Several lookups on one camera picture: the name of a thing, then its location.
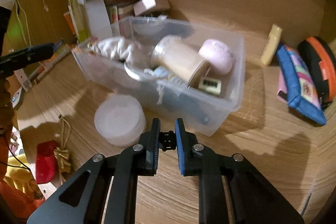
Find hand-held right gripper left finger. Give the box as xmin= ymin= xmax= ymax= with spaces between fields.
xmin=26 ymin=118 xmax=161 ymax=224

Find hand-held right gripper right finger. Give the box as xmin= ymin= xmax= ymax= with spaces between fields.
xmin=175 ymin=118 xmax=305 ymax=224

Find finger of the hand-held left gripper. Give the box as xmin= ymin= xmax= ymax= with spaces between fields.
xmin=0 ymin=40 xmax=65 ymax=77

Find small black clip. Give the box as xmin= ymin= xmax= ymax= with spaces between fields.
xmin=159 ymin=131 xmax=177 ymax=152

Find dark blue box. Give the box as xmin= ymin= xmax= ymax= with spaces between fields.
xmin=142 ymin=82 xmax=211 ymax=125

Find clear plastic storage box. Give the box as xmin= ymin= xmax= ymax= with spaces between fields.
xmin=71 ymin=16 xmax=246 ymax=137

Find beige eraser with black print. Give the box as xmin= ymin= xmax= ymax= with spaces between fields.
xmin=198 ymin=76 xmax=223 ymax=97

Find light blue small object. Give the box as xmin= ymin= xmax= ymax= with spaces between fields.
xmin=152 ymin=67 xmax=184 ymax=86

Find clear jar with cream contents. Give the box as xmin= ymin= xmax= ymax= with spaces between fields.
xmin=152 ymin=35 xmax=212 ymax=88

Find white drawstring pouch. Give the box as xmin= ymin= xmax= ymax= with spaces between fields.
xmin=91 ymin=36 xmax=168 ymax=106

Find pink round device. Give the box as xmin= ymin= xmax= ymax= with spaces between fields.
xmin=198 ymin=39 xmax=235 ymax=75

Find wooden desktop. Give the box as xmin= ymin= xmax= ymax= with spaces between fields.
xmin=13 ymin=7 xmax=336 ymax=224

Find person's left hand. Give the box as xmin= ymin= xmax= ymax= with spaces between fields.
xmin=0 ymin=77 xmax=15 ymax=138

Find orange marker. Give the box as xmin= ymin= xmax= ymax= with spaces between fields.
xmin=29 ymin=64 xmax=53 ymax=83

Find tall white carton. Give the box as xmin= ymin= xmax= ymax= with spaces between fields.
xmin=14 ymin=68 xmax=33 ymax=92

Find white tube with green label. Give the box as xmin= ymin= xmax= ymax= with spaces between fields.
xmin=45 ymin=43 xmax=72 ymax=64

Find white round lid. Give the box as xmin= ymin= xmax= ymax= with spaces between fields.
xmin=94 ymin=95 xmax=147 ymax=147

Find orange tube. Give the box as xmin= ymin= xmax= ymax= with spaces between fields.
xmin=64 ymin=11 xmax=77 ymax=36

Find yellow green spray bottle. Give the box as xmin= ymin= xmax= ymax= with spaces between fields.
xmin=67 ymin=0 xmax=91 ymax=42

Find white paper sheets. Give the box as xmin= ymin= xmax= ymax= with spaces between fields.
xmin=72 ymin=0 xmax=113 ymax=40

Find red cloth pouch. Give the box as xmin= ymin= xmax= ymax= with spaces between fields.
xmin=35 ymin=140 xmax=62 ymax=185

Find yellow cloth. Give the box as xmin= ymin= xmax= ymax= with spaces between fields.
xmin=4 ymin=154 xmax=38 ymax=196

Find small white box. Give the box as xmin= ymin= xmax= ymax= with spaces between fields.
xmin=133 ymin=0 xmax=157 ymax=17

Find blue pencil case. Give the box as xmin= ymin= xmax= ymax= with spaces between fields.
xmin=276 ymin=43 xmax=327 ymax=126

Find small cream bottle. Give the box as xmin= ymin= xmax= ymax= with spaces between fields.
xmin=261 ymin=24 xmax=283 ymax=66

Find orange cloth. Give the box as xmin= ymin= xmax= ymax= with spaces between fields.
xmin=0 ymin=177 xmax=45 ymax=224

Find orange and black round case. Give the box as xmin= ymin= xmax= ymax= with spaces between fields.
xmin=297 ymin=36 xmax=336 ymax=109

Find white charging cable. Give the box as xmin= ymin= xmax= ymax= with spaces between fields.
xmin=13 ymin=0 xmax=35 ymax=46

